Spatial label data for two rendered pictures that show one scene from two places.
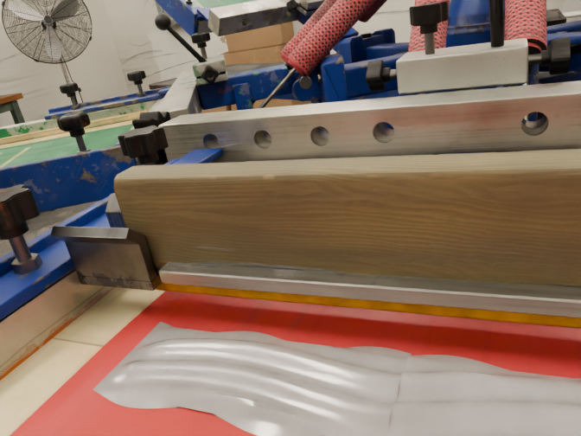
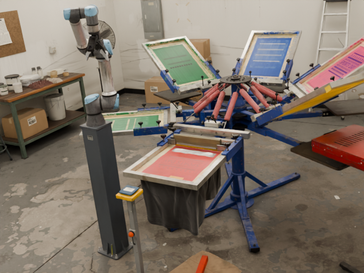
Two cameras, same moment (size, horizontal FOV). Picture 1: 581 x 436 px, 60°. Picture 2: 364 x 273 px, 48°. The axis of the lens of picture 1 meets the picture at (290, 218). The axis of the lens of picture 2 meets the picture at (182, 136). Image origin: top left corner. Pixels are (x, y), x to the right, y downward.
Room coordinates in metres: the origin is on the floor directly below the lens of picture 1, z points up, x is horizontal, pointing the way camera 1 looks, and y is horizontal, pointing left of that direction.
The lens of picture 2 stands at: (-2.74, -0.13, 2.25)
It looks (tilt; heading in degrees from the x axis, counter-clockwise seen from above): 22 degrees down; 3
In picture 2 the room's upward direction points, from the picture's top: 5 degrees counter-clockwise
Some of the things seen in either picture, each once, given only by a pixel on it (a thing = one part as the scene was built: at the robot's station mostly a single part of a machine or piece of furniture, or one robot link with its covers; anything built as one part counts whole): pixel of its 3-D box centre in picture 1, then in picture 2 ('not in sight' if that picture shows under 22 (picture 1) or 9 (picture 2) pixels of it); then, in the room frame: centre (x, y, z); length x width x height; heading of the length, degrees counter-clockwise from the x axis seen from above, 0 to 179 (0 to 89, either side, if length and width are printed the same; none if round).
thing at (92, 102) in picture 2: not in sight; (93, 103); (0.32, 0.71, 1.37); 0.13 x 0.12 x 0.14; 98
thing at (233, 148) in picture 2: not in sight; (232, 149); (0.17, -0.33, 0.98); 0.30 x 0.05 x 0.07; 154
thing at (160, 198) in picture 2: not in sight; (168, 203); (-0.19, 0.15, 0.74); 0.45 x 0.03 x 0.43; 64
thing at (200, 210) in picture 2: not in sight; (208, 193); (-0.07, -0.14, 0.74); 0.46 x 0.04 x 0.42; 154
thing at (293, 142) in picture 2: not in sight; (287, 138); (0.46, -0.82, 0.91); 1.34 x 0.40 x 0.08; 34
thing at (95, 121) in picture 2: not in sight; (95, 117); (0.32, 0.72, 1.25); 0.15 x 0.15 x 0.10
